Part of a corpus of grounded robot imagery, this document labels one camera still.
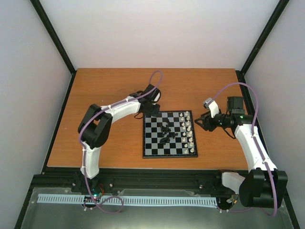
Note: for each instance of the white slotted cable duct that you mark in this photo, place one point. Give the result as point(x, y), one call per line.
point(137, 201)

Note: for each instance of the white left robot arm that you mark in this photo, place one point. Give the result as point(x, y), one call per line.
point(95, 126)

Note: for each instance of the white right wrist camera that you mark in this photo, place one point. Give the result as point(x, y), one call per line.
point(211, 105)

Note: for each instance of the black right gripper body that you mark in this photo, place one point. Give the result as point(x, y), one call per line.
point(208, 122)

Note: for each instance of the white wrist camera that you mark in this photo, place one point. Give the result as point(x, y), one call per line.
point(156, 96)
point(211, 105)

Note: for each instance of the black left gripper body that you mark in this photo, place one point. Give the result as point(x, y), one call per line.
point(151, 112)

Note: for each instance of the black right frame post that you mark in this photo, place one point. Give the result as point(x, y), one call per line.
point(277, 12)

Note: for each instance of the black and white chessboard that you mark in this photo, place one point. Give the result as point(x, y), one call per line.
point(176, 148)

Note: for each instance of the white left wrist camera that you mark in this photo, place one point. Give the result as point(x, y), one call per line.
point(156, 96)

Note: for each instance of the black left frame post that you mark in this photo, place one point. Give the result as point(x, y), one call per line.
point(53, 34)

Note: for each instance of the black pile of chess pieces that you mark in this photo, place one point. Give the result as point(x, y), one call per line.
point(167, 134)

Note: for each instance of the black aluminium frame rail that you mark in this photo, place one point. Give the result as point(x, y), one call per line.
point(112, 180)

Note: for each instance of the black frame post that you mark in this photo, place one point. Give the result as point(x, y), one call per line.
point(277, 12)
point(53, 34)

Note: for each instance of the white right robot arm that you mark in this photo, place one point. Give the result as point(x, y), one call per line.
point(264, 186)

